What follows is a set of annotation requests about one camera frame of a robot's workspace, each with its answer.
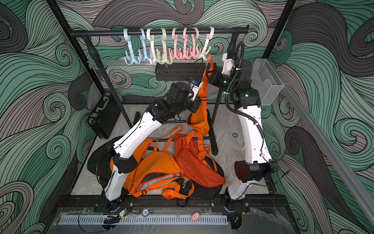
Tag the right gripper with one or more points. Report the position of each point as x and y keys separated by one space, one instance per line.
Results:
x=215 y=82

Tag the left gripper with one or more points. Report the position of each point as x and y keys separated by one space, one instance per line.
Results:
x=195 y=104

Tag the orange sling bag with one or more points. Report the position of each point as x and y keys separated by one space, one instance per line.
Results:
x=199 y=120

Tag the red-orange drawstring bag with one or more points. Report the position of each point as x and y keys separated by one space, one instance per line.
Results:
x=192 y=155

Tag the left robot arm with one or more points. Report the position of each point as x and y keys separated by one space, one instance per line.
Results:
x=179 y=98

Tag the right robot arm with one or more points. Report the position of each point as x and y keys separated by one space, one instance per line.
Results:
x=245 y=101

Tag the white hook rightmost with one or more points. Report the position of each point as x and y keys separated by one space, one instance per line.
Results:
x=205 y=50

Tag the white hook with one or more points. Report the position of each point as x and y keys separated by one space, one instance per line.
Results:
x=150 y=37
x=205 y=50

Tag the pink hook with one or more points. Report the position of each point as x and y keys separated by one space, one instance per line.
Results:
x=176 y=51
x=185 y=53
x=195 y=53

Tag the pale green hook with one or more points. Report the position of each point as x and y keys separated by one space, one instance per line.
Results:
x=162 y=59

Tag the large orange backpack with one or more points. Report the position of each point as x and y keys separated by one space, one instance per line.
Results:
x=141 y=175

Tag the pink small object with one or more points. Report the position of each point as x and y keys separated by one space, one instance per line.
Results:
x=195 y=217

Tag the black round mat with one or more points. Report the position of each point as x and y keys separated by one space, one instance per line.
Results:
x=99 y=165

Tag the black clothes rack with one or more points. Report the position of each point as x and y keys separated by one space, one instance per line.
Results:
x=86 y=36

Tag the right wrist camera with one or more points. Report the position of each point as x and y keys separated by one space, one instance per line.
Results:
x=228 y=64

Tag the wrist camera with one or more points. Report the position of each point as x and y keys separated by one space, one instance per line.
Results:
x=228 y=64
x=195 y=86

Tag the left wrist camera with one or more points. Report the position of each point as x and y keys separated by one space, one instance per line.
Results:
x=195 y=86

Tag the black wall shelf tray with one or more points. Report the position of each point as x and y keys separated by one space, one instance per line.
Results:
x=180 y=71

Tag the white mesh wall basket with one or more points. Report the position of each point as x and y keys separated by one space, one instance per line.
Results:
x=266 y=79

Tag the black case on wall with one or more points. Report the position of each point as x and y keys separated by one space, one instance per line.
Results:
x=103 y=117

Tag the white slotted cable duct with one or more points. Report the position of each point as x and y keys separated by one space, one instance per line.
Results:
x=149 y=220

